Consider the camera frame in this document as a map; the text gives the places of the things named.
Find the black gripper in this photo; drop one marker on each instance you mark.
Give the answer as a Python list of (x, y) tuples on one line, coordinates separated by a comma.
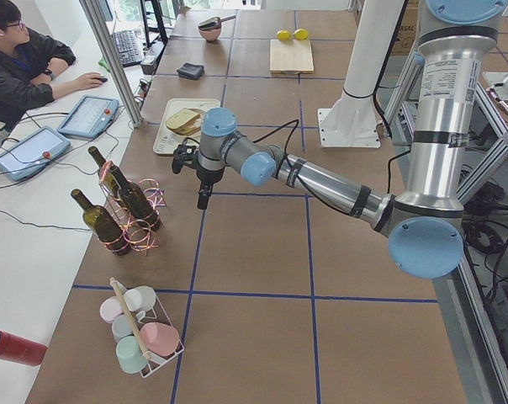
[(206, 176)]

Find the white round plate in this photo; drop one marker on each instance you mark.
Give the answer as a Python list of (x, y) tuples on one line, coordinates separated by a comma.
[(174, 130)]

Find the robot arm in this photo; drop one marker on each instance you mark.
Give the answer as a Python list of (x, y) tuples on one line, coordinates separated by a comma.
[(422, 222)]

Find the white bear serving tray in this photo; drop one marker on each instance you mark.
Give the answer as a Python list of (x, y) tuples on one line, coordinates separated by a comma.
[(167, 140)]

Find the dark green wine bottle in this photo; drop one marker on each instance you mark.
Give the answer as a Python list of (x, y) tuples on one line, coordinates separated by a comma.
[(135, 200)]

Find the white cup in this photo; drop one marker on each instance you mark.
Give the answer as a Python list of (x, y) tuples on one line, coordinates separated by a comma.
[(140, 298)]

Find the folded grey cloth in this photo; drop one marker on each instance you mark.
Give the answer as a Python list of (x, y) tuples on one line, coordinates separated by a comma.
[(191, 71)]

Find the blue teach pendant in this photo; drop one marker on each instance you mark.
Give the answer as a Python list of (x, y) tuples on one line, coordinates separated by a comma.
[(31, 155), (90, 117)]

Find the light pink cup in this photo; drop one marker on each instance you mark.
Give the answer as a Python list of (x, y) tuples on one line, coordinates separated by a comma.
[(110, 309)]

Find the salmon pink cup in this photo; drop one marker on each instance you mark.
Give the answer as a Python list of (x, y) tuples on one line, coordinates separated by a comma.
[(160, 338)]

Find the grey cup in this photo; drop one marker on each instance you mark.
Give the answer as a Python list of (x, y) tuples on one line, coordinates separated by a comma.
[(121, 328)]

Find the wooden cutting board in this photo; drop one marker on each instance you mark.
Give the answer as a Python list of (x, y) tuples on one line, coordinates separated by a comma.
[(291, 56)]

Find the black keyboard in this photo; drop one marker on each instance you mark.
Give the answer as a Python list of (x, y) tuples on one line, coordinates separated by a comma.
[(127, 46)]

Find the pink bowl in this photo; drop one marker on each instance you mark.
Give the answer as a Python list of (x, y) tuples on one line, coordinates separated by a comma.
[(210, 34)]

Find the metal scoop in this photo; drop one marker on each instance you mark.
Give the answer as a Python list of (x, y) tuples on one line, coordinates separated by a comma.
[(214, 22)]

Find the mint green cup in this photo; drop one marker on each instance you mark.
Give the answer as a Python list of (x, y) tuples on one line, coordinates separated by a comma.
[(129, 355)]

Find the yellow lemon half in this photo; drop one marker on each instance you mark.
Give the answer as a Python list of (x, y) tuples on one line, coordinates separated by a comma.
[(301, 34), (284, 34)]

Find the seated person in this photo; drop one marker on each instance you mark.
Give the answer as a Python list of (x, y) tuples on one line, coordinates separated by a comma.
[(29, 66)]

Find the red cylinder bottle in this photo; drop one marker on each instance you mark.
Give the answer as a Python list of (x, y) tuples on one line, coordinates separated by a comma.
[(20, 350)]

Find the copper wire bottle rack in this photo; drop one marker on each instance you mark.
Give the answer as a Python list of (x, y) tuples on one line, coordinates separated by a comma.
[(137, 233)]

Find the white wire cup rack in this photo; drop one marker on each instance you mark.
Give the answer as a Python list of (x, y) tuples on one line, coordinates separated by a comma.
[(137, 321)]

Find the aluminium frame post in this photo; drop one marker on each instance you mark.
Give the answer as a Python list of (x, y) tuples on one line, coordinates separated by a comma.
[(95, 17)]

